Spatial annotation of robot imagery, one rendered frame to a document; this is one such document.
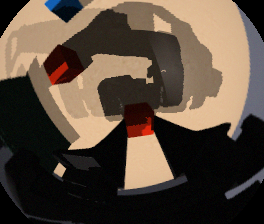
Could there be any blue cube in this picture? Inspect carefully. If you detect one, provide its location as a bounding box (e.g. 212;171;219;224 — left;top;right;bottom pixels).
46;0;83;23

